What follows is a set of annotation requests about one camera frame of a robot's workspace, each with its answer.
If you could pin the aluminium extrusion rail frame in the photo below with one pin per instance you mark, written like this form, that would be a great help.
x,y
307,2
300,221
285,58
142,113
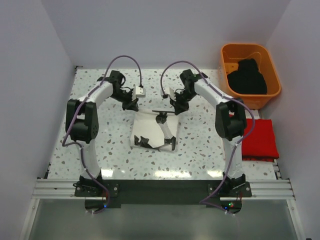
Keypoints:
x,y
265,178

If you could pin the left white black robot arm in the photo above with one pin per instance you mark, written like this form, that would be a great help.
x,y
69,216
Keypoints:
x,y
82,128

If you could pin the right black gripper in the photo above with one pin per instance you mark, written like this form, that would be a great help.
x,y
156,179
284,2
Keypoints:
x,y
179,107

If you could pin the folded red t shirt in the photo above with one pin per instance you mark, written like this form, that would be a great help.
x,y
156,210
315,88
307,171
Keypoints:
x,y
260,145

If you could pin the white t shirt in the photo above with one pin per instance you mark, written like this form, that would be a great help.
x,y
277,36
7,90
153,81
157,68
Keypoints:
x,y
155,129

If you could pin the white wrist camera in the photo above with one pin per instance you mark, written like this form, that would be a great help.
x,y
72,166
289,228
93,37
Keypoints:
x,y
171,93
138,92

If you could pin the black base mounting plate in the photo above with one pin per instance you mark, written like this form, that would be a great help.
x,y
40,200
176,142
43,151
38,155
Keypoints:
x,y
165,192

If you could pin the black garment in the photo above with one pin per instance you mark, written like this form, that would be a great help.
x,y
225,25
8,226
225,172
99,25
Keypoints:
x,y
247,79

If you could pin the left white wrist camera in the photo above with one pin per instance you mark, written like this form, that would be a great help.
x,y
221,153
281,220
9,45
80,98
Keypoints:
x,y
138,92

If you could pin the orange plastic bin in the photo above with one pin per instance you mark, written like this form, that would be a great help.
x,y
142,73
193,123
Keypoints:
x,y
231,54

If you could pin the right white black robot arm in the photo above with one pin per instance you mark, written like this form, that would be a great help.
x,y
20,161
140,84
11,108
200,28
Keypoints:
x,y
230,124

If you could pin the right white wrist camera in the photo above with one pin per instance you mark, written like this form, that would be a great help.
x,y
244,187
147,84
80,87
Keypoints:
x,y
171,93

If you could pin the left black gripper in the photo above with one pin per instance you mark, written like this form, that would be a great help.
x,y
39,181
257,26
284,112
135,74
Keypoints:
x,y
131,104

